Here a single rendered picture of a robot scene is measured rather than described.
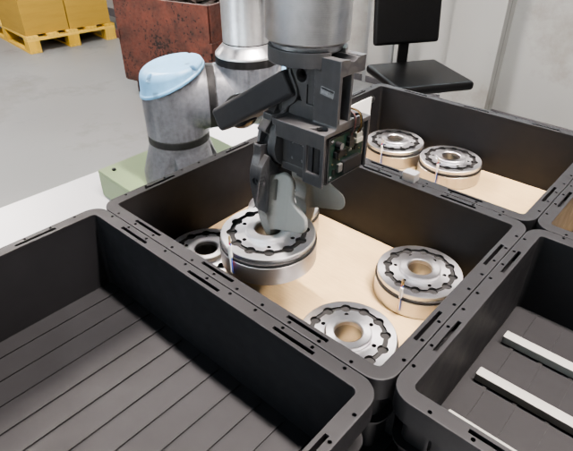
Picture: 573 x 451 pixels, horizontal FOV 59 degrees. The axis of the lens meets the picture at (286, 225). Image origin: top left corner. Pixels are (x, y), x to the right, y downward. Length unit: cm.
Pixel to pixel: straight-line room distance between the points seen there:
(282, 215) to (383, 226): 23
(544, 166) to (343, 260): 39
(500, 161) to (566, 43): 235
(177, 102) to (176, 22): 246
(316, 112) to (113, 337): 33
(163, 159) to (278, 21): 58
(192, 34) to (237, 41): 240
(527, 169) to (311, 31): 58
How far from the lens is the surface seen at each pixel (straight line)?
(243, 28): 91
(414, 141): 95
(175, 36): 341
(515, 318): 66
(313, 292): 63
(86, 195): 116
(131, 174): 108
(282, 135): 48
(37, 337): 64
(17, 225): 111
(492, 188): 91
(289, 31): 44
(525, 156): 93
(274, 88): 48
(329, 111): 45
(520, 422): 56
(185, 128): 95
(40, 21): 521
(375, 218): 72
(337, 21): 45
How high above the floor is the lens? 125
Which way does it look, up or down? 34 degrees down
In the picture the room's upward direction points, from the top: straight up
